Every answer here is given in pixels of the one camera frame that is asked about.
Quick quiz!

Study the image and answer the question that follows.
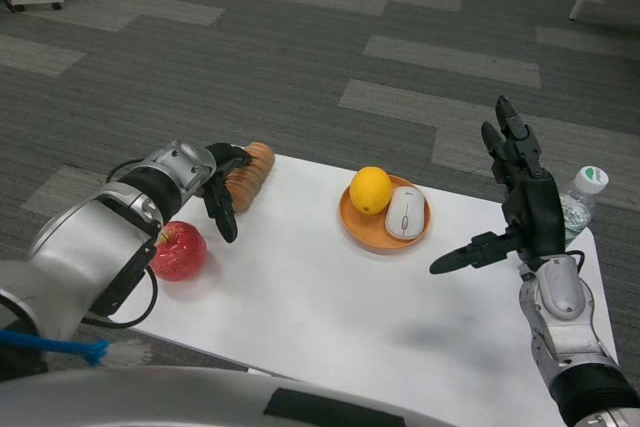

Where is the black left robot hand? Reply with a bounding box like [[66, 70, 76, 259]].
[[202, 143, 256, 244]]

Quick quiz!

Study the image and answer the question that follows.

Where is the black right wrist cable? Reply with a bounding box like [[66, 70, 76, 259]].
[[563, 249, 587, 276]]

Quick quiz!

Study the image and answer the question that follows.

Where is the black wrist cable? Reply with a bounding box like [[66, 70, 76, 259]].
[[563, 249, 587, 276], [82, 157, 160, 329]]

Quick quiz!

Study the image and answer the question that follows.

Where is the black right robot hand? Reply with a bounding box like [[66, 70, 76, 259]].
[[429, 95, 567, 276]]

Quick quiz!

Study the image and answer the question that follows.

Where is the yellow lemon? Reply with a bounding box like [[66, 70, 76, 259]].
[[349, 166, 394, 217]]

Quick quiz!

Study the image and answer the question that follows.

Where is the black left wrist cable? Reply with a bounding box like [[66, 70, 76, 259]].
[[82, 157, 160, 329]]

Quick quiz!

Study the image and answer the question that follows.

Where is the blue rope frayed white end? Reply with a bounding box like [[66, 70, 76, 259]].
[[0, 329, 151, 367]]

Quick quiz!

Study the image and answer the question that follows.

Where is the silver robot chest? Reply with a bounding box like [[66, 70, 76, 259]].
[[0, 366, 416, 427]]

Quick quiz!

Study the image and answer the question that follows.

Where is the clear bottle white cap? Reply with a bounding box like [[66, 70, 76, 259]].
[[558, 165, 610, 236]]

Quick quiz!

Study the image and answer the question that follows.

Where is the red apple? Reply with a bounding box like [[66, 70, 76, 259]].
[[149, 220, 209, 282]]

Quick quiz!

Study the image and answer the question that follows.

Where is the white computer mouse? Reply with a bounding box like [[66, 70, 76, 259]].
[[384, 186, 427, 241]]

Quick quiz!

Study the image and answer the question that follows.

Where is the orange round plate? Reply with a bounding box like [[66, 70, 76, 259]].
[[338, 174, 433, 255]]

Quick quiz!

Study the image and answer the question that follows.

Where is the brown ridged bread loaf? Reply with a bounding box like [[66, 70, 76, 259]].
[[223, 141, 277, 214]]

